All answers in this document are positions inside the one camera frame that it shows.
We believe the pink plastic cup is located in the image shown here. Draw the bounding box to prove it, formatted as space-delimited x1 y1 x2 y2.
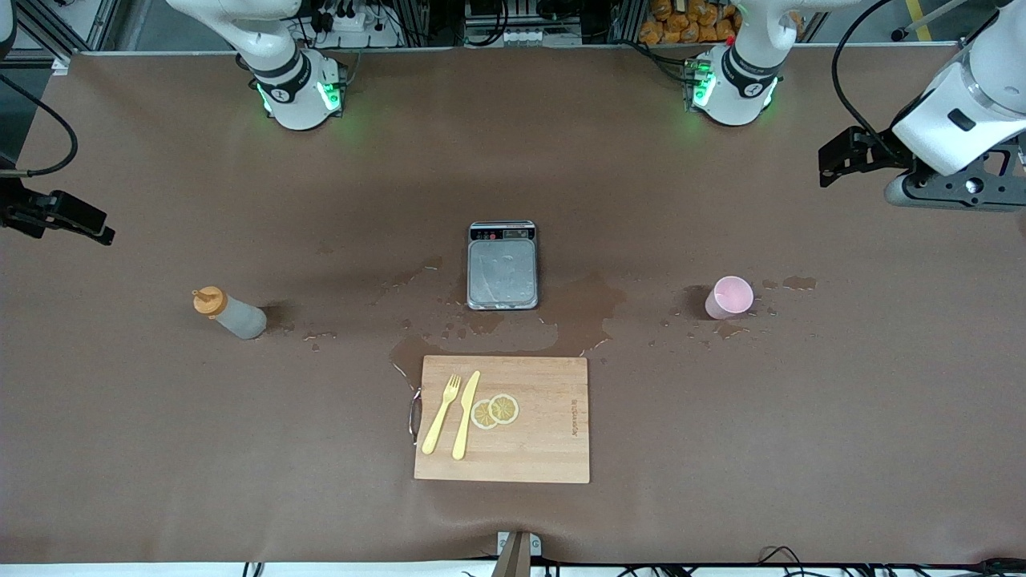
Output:
705 276 754 321

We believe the orange snack pile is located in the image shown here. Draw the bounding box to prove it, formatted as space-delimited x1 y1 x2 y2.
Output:
639 0 742 46

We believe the wooden cutting board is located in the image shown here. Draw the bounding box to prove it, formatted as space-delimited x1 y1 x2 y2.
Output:
414 356 591 484

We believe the white power strip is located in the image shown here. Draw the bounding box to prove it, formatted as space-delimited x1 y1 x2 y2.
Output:
309 0 402 49

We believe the yellow plastic knife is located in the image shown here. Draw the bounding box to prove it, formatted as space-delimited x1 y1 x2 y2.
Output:
451 370 482 461

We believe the yellow plastic fork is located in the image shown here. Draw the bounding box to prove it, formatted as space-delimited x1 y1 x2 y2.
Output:
422 373 463 456

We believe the metal table edge bracket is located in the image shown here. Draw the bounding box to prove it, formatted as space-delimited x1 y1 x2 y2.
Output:
495 531 543 577

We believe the white connector block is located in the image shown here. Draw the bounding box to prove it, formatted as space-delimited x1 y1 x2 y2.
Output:
465 26 584 47

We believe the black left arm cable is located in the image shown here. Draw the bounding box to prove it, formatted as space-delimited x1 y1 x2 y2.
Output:
832 0 911 161

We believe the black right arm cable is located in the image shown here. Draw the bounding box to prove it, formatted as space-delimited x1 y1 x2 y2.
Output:
0 74 79 177

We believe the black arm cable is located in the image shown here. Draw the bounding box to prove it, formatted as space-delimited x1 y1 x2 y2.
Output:
832 0 911 161
0 74 79 177

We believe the silver digital kitchen scale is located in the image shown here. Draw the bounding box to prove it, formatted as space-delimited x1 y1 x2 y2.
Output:
467 221 539 312

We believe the black cable bundle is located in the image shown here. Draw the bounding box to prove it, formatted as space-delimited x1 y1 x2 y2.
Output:
753 547 1026 577

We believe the sauce bottle with orange cap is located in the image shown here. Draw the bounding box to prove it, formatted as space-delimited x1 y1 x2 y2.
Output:
192 286 268 341

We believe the spilled liquid puddle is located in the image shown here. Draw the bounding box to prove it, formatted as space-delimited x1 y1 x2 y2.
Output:
370 255 628 385

